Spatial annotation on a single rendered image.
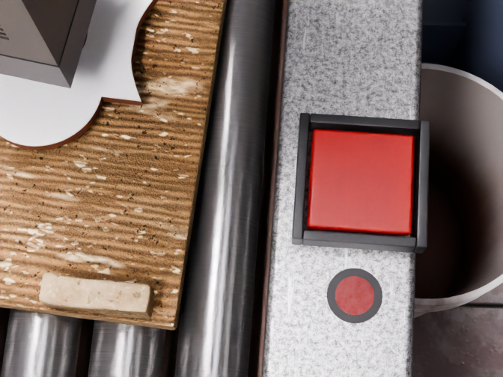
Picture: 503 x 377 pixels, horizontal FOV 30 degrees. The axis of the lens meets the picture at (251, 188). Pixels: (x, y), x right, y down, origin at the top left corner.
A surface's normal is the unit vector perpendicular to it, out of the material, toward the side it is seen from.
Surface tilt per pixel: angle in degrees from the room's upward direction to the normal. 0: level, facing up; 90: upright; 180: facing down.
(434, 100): 87
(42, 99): 0
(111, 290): 2
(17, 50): 90
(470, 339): 0
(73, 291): 11
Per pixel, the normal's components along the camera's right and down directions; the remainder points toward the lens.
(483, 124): -0.72, 0.66
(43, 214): -0.01, -0.25
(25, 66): -0.22, 0.94
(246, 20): 0.22, -0.24
